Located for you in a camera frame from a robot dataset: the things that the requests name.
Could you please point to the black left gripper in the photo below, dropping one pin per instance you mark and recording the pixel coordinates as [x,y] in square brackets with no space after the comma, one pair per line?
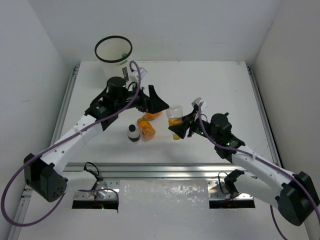
[146,103]

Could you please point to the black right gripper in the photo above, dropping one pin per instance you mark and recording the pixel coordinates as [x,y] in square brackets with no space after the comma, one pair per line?
[191,119]

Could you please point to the orange juice bottle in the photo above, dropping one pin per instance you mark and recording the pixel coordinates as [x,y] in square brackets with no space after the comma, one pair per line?
[151,116]
[147,130]

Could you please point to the clear bottle yellow label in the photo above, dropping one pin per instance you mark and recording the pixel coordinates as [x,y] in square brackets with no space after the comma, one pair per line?
[174,114]

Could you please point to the clear bottle black label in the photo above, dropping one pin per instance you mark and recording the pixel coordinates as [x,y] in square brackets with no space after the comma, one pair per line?
[133,133]

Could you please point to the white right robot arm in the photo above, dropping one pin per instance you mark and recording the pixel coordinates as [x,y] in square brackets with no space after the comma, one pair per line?
[293,195]

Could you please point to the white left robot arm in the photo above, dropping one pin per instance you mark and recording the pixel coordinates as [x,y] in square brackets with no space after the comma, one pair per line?
[45,173]

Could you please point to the white plastic bin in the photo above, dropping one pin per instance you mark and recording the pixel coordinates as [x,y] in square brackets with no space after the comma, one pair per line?
[115,54]

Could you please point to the white front cover panel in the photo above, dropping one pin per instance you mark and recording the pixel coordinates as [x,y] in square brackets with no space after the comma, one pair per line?
[157,210]

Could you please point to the aluminium rail frame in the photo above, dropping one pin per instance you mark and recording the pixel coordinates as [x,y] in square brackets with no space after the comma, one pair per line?
[225,85]

